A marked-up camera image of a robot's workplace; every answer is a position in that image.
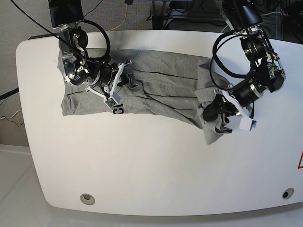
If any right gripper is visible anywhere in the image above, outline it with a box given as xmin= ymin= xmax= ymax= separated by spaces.
xmin=85 ymin=60 xmax=132 ymax=98

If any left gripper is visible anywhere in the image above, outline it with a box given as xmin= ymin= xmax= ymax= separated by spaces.
xmin=202 ymin=82 xmax=256 ymax=121

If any grey T-shirt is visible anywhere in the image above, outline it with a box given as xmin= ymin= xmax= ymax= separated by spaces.
xmin=56 ymin=47 xmax=234 ymax=146

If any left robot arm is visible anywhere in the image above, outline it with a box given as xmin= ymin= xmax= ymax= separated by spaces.
xmin=203 ymin=0 xmax=286 ymax=122

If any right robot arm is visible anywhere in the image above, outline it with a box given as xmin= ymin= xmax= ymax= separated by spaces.
xmin=48 ymin=0 xmax=131 ymax=102

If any black table leg base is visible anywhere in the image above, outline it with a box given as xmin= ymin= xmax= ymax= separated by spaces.
xmin=152 ymin=16 xmax=166 ymax=30

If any right table grommet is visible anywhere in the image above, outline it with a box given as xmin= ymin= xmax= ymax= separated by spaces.
xmin=282 ymin=188 xmax=294 ymax=200

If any table grommet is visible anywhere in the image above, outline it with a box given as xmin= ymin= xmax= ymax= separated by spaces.
xmin=282 ymin=188 xmax=294 ymax=200
xmin=80 ymin=193 xmax=95 ymax=206

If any left table grommet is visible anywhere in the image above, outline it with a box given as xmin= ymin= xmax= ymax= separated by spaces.
xmin=80 ymin=193 xmax=95 ymax=206

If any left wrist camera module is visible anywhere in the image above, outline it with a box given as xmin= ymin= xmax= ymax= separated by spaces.
xmin=104 ymin=94 xmax=121 ymax=109

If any yellow cable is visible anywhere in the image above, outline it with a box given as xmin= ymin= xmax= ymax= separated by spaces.
xmin=108 ymin=3 xmax=129 ymax=32

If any white cable on floor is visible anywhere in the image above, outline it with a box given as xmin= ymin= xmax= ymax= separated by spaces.
xmin=0 ymin=108 xmax=22 ymax=119

